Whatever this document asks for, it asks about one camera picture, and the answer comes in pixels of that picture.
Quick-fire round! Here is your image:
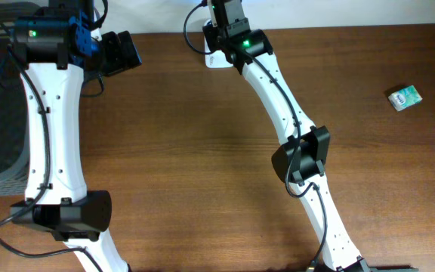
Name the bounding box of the small green tissue packet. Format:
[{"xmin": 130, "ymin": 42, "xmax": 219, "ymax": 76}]
[{"xmin": 388, "ymin": 85, "xmax": 423, "ymax": 112}]

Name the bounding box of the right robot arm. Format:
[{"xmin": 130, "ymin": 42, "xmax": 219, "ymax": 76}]
[{"xmin": 202, "ymin": 0, "xmax": 373, "ymax": 272}]

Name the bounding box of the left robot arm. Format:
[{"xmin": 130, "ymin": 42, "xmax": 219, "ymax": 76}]
[{"xmin": 8, "ymin": 1, "xmax": 141, "ymax": 271}]

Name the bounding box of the white barcode scanner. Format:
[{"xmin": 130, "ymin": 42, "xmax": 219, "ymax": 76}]
[{"xmin": 203, "ymin": 19, "xmax": 233, "ymax": 69}]

